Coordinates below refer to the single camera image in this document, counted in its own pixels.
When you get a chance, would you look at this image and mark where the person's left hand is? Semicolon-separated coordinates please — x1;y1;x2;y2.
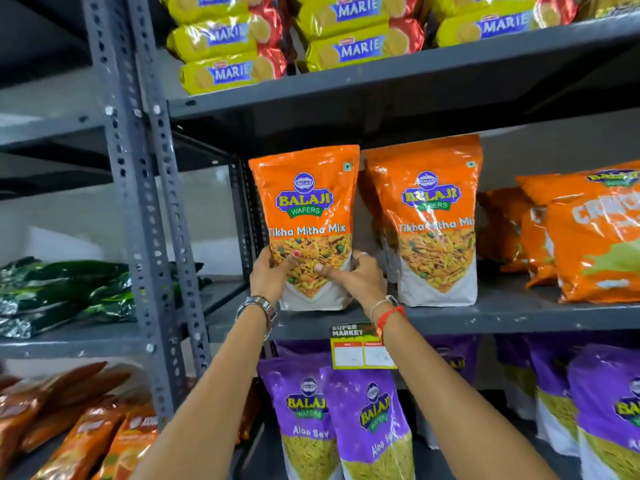
249;247;302;306

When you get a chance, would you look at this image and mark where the person's right hand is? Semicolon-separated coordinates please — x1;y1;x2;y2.
314;251;389;316

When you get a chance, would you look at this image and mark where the orange snack mix pouch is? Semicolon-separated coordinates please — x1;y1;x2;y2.
365;134;484;308
248;144;361;312

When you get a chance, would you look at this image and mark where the person's right forearm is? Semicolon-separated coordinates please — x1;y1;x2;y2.
376;310;558;480

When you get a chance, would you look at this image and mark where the person's left forearm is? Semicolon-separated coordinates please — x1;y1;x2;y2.
129;306;273;480

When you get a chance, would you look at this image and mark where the silver wristwatch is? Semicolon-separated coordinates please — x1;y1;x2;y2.
235;295;279;341

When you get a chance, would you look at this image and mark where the red thread wristband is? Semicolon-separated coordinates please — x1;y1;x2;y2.
375;305;409;346

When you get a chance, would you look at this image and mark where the yellow and green price tag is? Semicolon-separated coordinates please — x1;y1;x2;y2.
329;322;398;371

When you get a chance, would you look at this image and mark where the row of purple snack pouches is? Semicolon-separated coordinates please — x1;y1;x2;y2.
257;335;640;480

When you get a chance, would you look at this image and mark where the grey metal shelf rack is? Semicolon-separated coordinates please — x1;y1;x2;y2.
0;0;251;480
125;0;640;480

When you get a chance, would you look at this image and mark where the pile of green snack packets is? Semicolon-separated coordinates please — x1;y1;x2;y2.
0;256;214;341

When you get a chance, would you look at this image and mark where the stack of yellow biscuit packets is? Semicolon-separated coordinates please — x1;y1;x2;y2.
160;0;640;96

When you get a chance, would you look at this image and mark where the pile of orange-brown snack packets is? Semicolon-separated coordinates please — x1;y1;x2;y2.
0;361;262;480

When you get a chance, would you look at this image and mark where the large orange chips bag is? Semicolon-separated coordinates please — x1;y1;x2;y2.
516;161;640;304

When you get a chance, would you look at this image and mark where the silver bracelet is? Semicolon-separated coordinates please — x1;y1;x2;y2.
368;295;399;324

